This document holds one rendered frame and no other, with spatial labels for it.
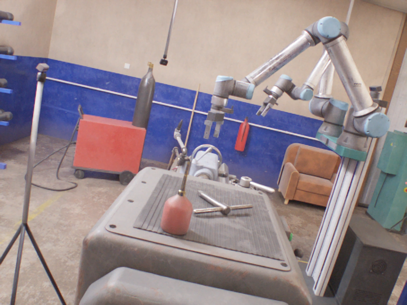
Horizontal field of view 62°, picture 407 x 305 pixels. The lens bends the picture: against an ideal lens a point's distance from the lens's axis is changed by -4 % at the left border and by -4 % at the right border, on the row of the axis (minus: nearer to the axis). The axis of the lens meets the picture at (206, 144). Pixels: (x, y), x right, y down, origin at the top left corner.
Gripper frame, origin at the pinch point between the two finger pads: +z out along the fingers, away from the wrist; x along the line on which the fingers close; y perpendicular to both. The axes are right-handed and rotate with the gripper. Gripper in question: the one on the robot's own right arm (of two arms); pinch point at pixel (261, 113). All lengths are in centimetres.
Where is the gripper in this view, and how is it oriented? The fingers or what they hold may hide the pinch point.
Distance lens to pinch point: 265.3
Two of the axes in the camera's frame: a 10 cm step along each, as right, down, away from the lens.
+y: 8.0, 5.7, 1.7
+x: -1.3, -1.2, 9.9
